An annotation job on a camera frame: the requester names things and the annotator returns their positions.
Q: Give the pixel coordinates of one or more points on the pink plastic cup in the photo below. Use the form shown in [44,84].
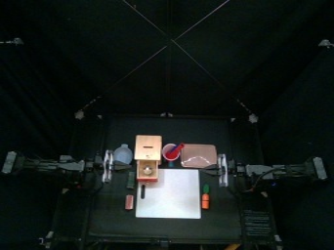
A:
[168,155]

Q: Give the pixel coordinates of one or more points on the wooden box with slot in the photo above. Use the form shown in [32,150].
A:
[148,147]

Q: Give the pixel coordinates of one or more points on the white printed label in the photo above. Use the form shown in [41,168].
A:
[256,224]

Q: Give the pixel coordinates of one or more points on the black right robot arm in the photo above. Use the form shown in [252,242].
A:
[278,170]

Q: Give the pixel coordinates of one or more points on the white cutting board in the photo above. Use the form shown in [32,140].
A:
[171,195]

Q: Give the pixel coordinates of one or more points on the wooden drawer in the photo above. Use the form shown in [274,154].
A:
[147,177]

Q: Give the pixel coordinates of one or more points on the orange toy carrot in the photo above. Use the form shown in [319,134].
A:
[206,198]

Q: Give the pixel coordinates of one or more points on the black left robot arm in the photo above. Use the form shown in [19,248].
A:
[47,165]

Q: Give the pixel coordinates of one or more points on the metal cookie cutter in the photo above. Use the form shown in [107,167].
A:
[147,170]

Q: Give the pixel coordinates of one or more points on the metal frame clamp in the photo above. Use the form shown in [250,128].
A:
[324,43]
[79,114]
[15,41]
[165,114]
[252,118]

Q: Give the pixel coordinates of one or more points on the red and blue utensil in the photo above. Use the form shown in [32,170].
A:
[178,148]

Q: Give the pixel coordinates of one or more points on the pink square tray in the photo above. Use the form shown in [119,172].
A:
[198,155]

